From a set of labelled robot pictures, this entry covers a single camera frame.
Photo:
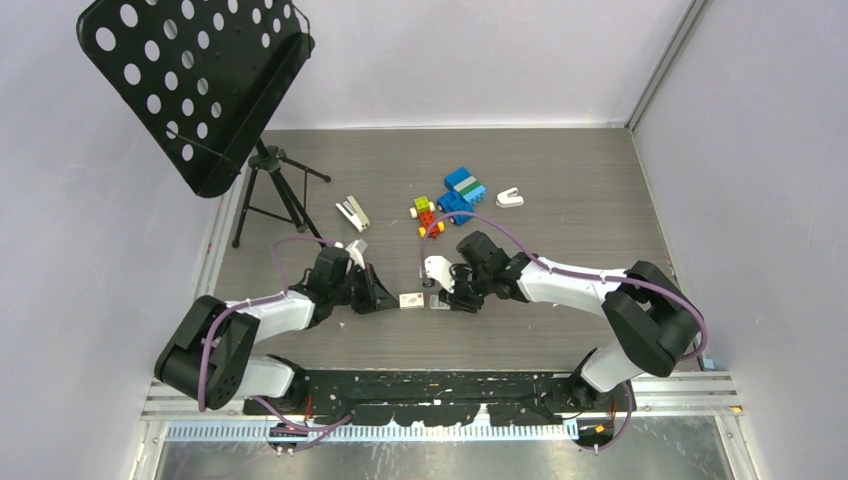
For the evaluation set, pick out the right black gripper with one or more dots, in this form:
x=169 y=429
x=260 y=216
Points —
x=457 y=300

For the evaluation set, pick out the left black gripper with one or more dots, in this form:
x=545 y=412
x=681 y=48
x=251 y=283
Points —
x=382 y=299

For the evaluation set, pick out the white staple box sleeve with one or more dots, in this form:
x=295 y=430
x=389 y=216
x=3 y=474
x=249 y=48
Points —
x=411 y=300

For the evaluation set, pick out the staple tray with staples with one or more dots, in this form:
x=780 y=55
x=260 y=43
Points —
x=435 y=303

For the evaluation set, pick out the white and green stapler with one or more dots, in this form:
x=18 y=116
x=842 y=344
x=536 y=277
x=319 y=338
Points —
x=352 y=211

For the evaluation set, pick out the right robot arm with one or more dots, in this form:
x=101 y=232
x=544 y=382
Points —
x=652 y=321

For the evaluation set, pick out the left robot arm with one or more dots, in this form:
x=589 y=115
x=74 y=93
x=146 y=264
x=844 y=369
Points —
x=210 y=357

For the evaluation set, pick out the red yellow toy brick car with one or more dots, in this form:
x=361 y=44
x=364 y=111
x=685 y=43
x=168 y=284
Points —
x=423 y=210

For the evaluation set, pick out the white staple remover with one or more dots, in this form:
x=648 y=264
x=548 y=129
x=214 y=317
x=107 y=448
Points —
x=510 y=198

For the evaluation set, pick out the blue toy brick truck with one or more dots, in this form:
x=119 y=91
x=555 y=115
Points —
x=463 y=192

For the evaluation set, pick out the black perforated music stand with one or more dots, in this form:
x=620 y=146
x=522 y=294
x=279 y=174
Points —
x=204 y=78

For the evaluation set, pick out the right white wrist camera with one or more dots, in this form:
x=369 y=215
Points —
x=438 y=272

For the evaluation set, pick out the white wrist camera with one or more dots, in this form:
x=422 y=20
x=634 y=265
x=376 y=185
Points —
x=356 y=250
x=438 y=272

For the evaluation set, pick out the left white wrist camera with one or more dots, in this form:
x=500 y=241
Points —
x=356 y=250

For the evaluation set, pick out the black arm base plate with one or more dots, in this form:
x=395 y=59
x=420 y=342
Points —
x=436 y=398

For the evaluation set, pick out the slotted cable duct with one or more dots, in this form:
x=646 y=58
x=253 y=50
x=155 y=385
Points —
x=271 y=431

